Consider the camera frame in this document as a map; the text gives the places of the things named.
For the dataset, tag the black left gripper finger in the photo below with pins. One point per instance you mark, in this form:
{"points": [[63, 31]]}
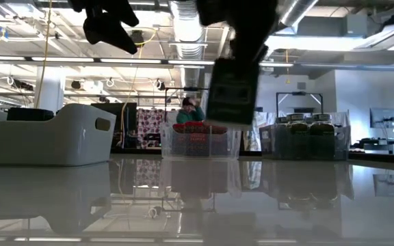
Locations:
{"points": [[125, 13], [109, 34]]}

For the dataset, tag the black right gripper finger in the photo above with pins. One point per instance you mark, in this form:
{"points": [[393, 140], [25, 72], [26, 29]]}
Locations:
{"points": [[246, 49], [264, 53]]}

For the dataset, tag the black square spice tin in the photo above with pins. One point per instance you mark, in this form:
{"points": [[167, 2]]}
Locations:
{"points": [[233, 92], [29, 115]]}

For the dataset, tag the round dark ceiling fixture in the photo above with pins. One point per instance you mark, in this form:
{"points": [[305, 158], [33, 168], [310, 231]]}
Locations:
{"points": [[138, 36]]}

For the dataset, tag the small dark ceiling fixture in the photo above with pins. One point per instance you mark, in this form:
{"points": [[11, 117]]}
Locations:
{"points": [[76, 85]]}

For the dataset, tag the black computer monitor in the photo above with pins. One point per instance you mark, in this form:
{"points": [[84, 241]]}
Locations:
{"points": [[115, 119]]}

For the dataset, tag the person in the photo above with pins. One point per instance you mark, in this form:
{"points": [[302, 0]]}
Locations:
{"points": [[190, 114]]}

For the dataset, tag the purple patterned cloth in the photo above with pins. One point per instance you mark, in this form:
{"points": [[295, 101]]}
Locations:
{"points": [[149, 123]]}

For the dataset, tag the grey translucent plastic bin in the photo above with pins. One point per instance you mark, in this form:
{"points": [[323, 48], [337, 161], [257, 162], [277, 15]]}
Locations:
{"points": [[306, 150]]}

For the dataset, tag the clear plastic bin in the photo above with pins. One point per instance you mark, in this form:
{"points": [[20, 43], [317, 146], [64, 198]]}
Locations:
{"points": [[200, 147]]}

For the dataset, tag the white plastic bin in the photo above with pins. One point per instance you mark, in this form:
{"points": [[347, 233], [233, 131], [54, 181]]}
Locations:
{"points": [[46, 143]]}

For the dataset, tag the grey computer monitor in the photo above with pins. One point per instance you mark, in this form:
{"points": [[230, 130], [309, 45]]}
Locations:
{"points": [[383, 118]]}

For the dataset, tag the silver flexible duct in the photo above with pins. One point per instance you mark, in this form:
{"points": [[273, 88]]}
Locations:
{"points": [[187, 27]]}

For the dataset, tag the silver ventilation duct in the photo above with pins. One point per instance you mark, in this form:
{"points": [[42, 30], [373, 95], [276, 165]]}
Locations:
{"points": [[296, 12]]}

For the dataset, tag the black metal frame rack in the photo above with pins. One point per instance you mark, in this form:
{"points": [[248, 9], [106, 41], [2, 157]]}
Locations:
{"points": [[183, 89], [299, 93]]}

